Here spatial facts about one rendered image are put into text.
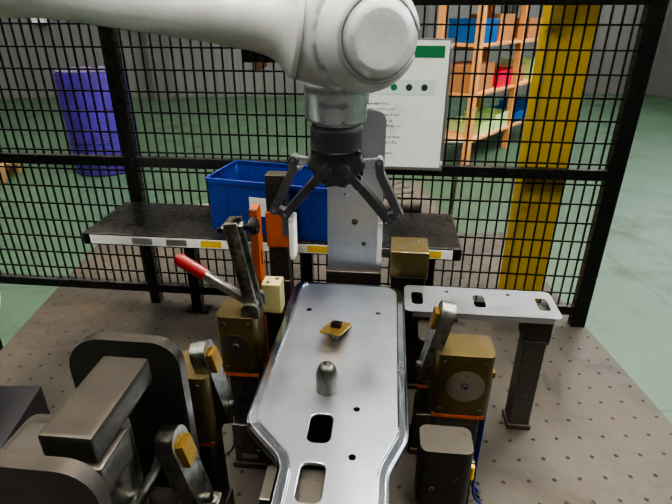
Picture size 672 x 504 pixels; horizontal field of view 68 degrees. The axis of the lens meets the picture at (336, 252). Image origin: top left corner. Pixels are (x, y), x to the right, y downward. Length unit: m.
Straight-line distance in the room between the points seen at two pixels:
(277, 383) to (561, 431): 0.67
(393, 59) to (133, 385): 0.39
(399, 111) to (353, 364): 0.68
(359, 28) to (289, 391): 0.51
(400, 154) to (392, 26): 0.83
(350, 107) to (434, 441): 0.46
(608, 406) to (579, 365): 0.15
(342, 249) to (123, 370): 0.64
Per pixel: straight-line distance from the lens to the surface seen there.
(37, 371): 1.48
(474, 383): 0.81
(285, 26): 0.52
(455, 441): 0.73
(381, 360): 0.83
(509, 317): 0.98
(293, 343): 0.86
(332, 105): 0.67
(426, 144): 1.28
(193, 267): 0.85
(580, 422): 1.27
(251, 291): 0.82
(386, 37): 0.48
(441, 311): 0.75
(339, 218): 1.05
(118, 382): 0.53
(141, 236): 1.27
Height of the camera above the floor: 1.51
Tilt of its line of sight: 26 degrees down
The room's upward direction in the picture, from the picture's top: straight up
